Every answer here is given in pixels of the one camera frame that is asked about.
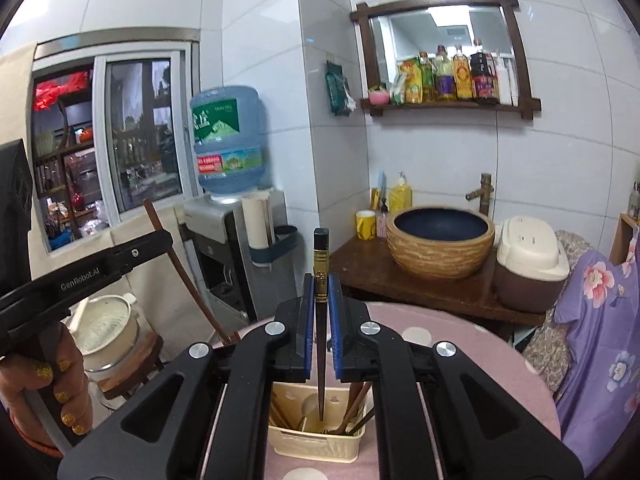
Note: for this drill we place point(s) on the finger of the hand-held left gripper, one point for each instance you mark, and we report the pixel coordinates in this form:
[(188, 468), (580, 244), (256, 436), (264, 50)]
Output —
[(145, 250)]

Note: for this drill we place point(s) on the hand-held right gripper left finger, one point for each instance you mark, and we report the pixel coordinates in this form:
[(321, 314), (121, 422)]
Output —
[(309, 325)]

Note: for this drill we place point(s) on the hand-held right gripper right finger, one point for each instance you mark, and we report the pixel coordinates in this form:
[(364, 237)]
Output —
[(334, 325)]

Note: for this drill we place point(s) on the metal spoon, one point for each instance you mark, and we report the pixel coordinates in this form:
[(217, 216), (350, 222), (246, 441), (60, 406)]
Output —
[(307, 407)]

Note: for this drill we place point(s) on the cream plastic utensil holder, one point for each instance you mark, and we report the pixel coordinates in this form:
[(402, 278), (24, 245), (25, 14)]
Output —
[(310, 442)]

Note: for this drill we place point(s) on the person's left hand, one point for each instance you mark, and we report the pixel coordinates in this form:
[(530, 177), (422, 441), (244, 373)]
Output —
[(45, 395)]

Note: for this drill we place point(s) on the dark wooden counter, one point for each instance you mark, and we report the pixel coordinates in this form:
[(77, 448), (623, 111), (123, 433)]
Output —
[(400, 290)]

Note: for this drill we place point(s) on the water dispenser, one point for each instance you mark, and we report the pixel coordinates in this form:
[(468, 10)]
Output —
[(220, 260)]

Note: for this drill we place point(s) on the blue cup holder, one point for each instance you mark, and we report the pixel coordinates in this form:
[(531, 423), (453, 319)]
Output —
[(280, 252)]

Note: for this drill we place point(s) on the cream cooking pot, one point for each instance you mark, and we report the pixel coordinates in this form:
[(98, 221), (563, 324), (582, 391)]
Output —
[(107, 330)]

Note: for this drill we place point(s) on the yellow cup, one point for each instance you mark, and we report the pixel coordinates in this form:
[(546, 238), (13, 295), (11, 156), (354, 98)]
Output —
[(366, 226)]

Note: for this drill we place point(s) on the aluminium sliding window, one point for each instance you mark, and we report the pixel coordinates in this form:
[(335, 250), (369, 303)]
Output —
[(145, 135)]

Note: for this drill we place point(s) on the dark wooden stool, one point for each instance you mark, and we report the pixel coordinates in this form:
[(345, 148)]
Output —
[(135, 365)]

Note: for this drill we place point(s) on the white paper cup sleeve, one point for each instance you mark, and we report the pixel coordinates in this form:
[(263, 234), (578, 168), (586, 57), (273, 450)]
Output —
[(257, 220)]

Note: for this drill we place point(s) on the woven pattern wash basin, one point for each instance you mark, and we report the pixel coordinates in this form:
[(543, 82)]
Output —
[(440, 255)]

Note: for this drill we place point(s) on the yellow soap pump bottle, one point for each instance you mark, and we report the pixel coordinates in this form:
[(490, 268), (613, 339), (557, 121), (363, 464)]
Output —
[(400, 197)]

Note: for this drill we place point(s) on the blue toothbrush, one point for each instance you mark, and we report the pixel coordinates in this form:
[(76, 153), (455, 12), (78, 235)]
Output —
[(382, 185)]

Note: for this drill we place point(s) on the pink polka dot tablecloth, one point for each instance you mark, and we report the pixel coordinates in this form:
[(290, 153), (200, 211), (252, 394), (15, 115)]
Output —
[(490, 370)]

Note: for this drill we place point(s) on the bronze bamboo style faucet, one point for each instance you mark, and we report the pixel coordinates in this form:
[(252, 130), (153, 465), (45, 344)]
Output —
[(482, 195)]

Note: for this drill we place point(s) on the brown and cream rice cooker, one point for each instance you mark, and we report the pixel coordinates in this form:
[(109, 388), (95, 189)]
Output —
[(530, 265)]

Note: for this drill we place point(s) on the grey patterned cloth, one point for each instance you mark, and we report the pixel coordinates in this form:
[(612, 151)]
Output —
[(550, 340)]

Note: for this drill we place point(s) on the small pink bowl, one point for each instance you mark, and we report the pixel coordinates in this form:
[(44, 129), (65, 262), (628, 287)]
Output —
[(379, 97)]

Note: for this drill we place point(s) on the green hanging packet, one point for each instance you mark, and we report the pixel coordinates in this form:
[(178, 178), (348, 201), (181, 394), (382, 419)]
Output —
[(340, 87)]

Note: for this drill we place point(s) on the yellow seasoning packet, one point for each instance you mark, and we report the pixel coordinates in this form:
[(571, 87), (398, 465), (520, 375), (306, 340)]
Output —
[(411, 82)]

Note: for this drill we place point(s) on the green cooking oil bottle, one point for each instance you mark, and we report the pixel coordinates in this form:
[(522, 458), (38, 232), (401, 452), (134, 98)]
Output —
[(426, 80)]

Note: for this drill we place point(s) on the purple floral cloth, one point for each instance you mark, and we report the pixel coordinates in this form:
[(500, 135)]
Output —
[(600, 335)]

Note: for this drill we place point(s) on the purple label bottle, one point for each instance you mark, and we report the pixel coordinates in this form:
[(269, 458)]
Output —
[(444, 77)]

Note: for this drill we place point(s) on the wooden framed mirror shelf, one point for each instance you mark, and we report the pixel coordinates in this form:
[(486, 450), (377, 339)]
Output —
[(367, 55)]

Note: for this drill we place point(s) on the yellow label bottle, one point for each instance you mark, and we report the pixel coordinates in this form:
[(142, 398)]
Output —
[(462, 77)]

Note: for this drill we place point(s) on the dark soy sauce bottle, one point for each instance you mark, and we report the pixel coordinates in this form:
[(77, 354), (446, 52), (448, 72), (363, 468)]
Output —
[(483, 77)]

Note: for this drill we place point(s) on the white plastic bottle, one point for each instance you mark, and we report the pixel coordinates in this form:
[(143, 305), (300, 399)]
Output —
[(502, 82)]

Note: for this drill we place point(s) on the light wooden shelf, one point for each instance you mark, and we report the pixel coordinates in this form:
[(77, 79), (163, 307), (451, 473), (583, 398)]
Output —
[(622, 240)]

